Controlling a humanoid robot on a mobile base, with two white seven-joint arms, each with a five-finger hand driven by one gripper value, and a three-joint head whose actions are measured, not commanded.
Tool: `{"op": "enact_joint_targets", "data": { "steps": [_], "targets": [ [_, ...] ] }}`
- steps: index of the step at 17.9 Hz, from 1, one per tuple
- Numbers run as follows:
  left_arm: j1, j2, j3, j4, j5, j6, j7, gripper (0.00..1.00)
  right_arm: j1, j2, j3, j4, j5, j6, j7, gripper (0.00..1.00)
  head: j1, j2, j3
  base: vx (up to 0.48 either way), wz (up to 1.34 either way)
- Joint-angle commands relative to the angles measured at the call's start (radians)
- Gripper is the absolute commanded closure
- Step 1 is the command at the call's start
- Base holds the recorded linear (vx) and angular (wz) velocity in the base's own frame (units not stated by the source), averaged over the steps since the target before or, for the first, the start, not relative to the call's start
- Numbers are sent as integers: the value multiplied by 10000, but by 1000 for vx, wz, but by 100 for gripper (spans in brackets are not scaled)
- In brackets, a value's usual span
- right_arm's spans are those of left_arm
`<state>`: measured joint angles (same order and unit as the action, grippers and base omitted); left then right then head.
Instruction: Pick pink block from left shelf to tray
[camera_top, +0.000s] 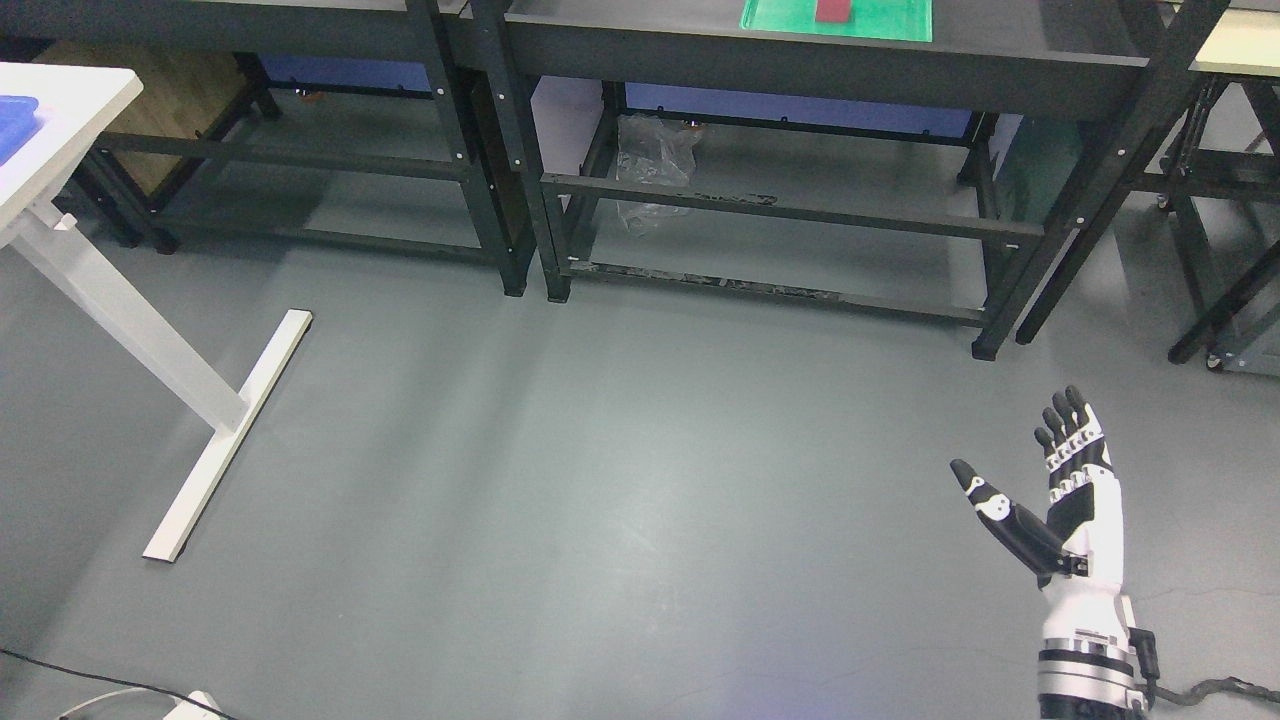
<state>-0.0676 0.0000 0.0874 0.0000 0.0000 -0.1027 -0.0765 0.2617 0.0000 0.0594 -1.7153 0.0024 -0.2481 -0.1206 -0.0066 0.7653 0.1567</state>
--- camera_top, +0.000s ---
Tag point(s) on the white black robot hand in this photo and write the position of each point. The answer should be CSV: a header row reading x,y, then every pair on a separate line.
x,y
1075,551

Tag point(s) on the pink block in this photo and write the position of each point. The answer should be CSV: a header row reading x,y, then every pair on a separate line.
x,y
833,11

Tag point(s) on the silver black robot forearm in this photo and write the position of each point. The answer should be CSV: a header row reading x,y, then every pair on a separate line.
x,y
1087,678

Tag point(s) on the black shelf far right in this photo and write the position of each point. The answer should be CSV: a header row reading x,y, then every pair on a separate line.
x,y
1235,329

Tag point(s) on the black metal shelf right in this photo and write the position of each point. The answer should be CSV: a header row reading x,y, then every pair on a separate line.
x,y
1017,128

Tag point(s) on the black metal shelf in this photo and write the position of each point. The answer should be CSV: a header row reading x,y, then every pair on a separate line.
x,y
1017,128
360,130

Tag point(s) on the green plastic tray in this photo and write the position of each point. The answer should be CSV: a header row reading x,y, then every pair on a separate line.
x,y
887,20

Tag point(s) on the black metal shelf left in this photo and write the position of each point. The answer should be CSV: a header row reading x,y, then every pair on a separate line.
x,y
360,130

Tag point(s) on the blue plastic tray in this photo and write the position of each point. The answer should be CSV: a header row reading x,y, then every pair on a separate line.
x,y
19,123

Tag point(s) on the clear plastic bag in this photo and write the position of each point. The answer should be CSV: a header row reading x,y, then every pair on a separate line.
x,y
654,151

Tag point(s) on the white power strip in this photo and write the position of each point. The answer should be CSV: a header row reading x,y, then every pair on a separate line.
x,y
196,705

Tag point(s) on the wooden board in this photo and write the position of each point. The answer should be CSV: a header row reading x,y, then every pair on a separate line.
x,y
184,91

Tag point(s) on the white table with leg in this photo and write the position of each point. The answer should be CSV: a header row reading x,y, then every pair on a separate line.
x,y
74,105

